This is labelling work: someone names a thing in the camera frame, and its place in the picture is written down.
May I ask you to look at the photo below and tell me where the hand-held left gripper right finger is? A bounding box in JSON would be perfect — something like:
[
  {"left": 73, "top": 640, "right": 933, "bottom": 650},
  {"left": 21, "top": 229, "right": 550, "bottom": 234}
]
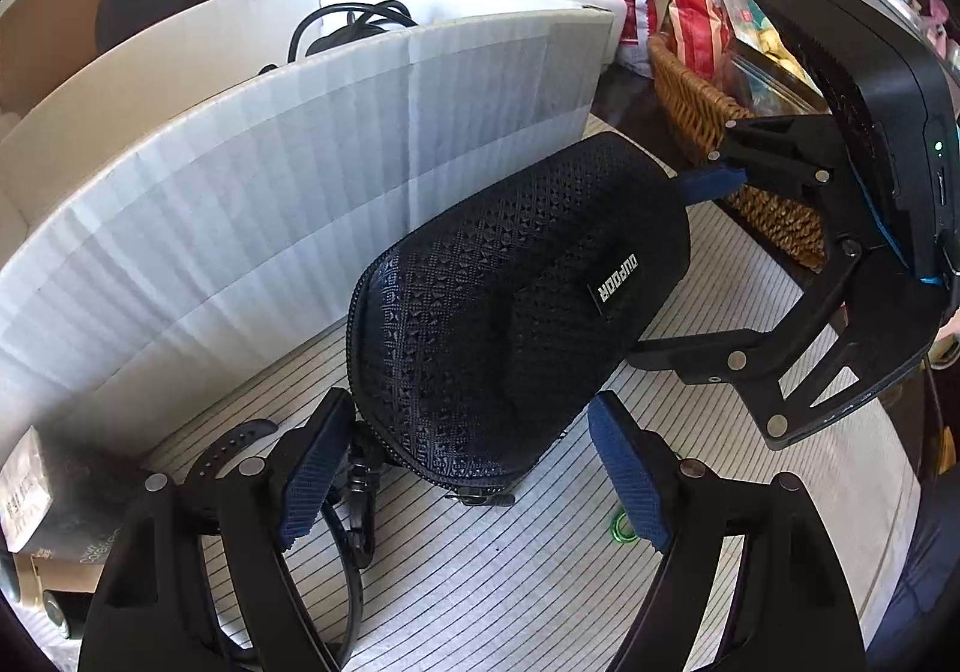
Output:
[{"left": 587, "top": 391, "right": 871, "bottom": 672}]

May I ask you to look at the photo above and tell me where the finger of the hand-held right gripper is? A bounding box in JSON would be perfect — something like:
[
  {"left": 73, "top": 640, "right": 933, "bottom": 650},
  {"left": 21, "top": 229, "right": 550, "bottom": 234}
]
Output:
[
  {"left": 679, "top": 112, "right": 847, "bottom": 204},
  {"left": 626, "top": 237, "right": 912, "bottom": 449}
]

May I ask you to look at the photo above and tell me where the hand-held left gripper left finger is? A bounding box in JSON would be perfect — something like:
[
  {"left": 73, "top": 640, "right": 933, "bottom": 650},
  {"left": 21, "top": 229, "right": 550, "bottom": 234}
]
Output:
[{"left": 77, "top": 387, "right": 361, "bottom": 672}]

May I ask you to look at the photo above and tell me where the black glasses case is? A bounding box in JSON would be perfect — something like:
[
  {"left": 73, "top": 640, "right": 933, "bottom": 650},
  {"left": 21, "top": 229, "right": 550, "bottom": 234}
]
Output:
[{"left": 346, "top": 132, "right": 692, "bottom": 508}]

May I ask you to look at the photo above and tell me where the white cardboard box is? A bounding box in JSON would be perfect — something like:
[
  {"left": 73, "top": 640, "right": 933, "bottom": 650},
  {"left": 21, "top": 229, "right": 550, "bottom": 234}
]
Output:
[{"left": 0, "top": 0, "right": 623, "bottom": 463}]

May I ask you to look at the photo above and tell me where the small black and white box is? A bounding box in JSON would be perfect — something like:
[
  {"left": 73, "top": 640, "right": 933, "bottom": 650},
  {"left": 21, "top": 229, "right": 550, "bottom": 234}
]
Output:
[{"left": 0, "top": 428, "right": 106, "bottom": 560}]

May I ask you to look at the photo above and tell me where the black cable bundle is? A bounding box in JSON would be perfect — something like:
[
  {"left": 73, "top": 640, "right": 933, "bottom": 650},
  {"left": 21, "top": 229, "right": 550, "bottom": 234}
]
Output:
[{"left": 259, "top": 3, "right": 417, "bottom": 77}]

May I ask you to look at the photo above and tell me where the dark wooden desktop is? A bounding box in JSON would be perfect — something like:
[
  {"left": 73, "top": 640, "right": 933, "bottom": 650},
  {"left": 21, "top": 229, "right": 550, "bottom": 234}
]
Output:
[{"left": 585, "top": 61, "right": 960, "bottom": 493}]

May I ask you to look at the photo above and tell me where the wicker basket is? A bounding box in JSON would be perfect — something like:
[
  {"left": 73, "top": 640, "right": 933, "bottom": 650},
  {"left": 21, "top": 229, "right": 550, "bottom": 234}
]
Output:
[{"left": 646, "top": 31, "right": 833, "bottom": 272}]

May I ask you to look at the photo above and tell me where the clear zip bag of snacks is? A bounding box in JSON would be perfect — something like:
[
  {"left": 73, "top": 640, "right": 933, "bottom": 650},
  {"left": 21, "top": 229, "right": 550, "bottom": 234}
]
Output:
[{"left": 720, "top": 0, "right": 826, "bottom": 114}]

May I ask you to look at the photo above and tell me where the striped tablecloth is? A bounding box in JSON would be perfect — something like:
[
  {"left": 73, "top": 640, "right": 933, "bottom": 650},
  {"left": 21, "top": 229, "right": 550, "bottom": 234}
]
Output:
[{"left": 135, "top": 109, "right": 923, "bottom": 672}]

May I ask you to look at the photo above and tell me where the person's leg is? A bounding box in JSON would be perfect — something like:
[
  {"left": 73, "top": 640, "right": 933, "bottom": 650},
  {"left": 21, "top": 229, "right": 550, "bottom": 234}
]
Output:
[{"left": 862, "top": 492, "right": 960, "bottom": 672}]

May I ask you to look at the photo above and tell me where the brown sofa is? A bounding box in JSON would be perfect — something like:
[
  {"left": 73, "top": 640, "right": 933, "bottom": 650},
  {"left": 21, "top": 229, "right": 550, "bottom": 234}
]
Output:
[{"left": 0, "top": 0, "right": 451, "bottom": 118}]

